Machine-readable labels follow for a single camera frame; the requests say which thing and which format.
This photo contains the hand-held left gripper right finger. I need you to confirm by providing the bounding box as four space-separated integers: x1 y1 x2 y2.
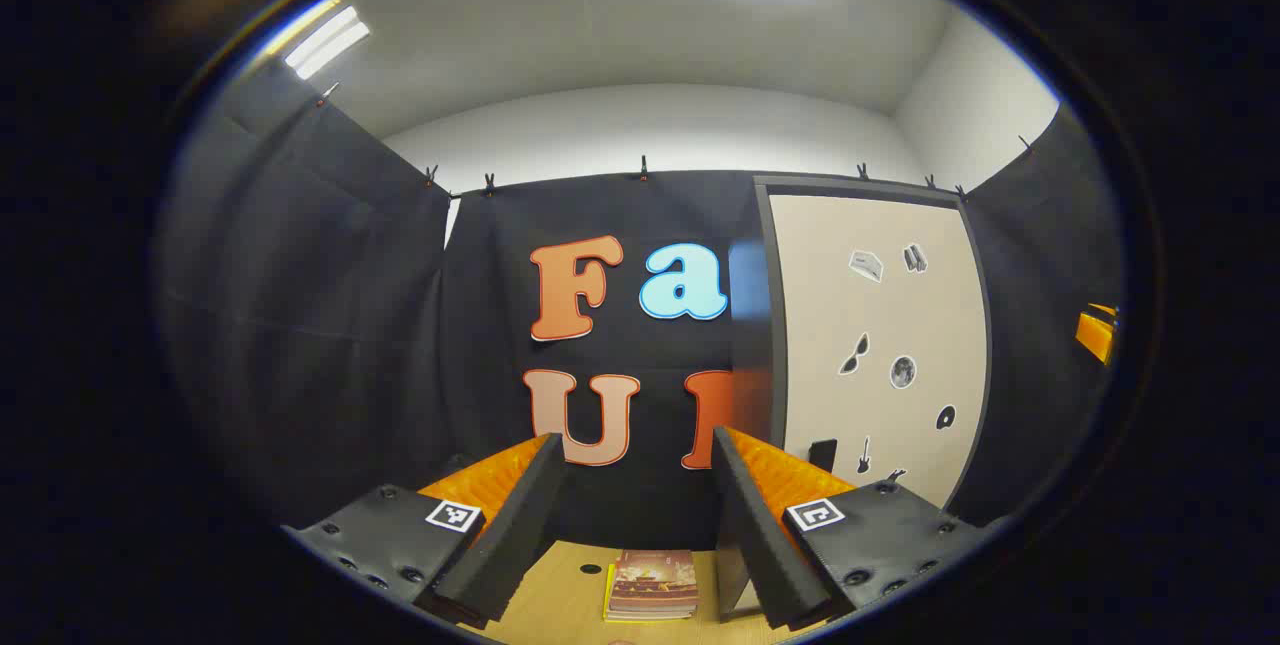
710 425 1011 632

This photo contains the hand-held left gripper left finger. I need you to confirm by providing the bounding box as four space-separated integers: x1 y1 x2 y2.
282 433 567 631

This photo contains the row of black clips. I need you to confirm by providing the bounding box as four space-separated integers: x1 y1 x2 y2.
318 80 1036 201

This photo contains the brown cover book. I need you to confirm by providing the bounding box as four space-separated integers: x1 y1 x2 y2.
608 550 699 618

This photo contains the ceiling light panel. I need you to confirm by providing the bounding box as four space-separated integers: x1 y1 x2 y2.
284 5 371 81

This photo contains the beige cabinet door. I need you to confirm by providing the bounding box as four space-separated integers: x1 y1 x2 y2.
768 193 991 511

